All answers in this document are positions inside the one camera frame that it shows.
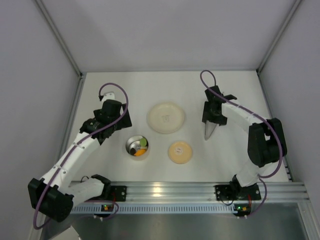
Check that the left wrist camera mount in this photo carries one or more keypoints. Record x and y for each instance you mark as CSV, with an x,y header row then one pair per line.
x,y
108,96

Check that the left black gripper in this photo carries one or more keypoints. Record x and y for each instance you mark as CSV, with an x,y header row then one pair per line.
x,y
125,119

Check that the left black base bracket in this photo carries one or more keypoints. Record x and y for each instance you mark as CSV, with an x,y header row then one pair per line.
x,y
118,193

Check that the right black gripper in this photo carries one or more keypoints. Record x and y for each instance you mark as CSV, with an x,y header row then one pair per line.
x,y
213,120

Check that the orange fish-shaped food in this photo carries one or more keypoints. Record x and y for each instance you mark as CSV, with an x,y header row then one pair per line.
x,y
140,152

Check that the left aluminium frame post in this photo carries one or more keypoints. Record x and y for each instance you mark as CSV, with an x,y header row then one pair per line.
x,y
57,35

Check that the metal serving tongs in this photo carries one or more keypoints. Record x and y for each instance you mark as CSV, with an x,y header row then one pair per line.
x,y
209,128

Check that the black base bracket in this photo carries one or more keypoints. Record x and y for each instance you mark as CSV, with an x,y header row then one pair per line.
x,y
224,192
118,193

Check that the cream round plate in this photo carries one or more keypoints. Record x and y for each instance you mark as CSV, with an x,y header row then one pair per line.
x,y
165,117

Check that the right aluminium frame post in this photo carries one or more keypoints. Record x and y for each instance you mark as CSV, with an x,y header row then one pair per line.
x,y
279,34

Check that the dark brown chocolate piece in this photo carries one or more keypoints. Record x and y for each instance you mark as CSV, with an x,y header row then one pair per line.
x,y
132,151

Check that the right black base bracket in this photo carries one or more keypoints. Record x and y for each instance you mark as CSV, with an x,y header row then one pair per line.
x,y
224,192

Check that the green round food piece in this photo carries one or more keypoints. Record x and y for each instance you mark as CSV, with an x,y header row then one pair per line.
x,y
143,142

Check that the steel lunch box bowl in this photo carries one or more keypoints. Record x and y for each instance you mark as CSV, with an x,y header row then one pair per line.
x,y
134,143

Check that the slotted cable duct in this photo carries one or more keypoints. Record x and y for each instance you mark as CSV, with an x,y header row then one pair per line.
x,y
159,208

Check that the beige round lid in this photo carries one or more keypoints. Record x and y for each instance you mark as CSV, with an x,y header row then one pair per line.
x,y
180,152

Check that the aluminium mounting rail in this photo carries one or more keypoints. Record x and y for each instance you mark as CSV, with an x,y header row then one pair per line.
x,y
204,192

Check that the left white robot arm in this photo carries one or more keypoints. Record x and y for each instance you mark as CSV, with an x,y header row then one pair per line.
x,y
52,194

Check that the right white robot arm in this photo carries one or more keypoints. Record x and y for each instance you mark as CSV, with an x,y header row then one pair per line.
x,y
266,143

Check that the aluminium frame post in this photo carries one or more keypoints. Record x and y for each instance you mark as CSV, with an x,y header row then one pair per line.
x,y
279,34
57,35

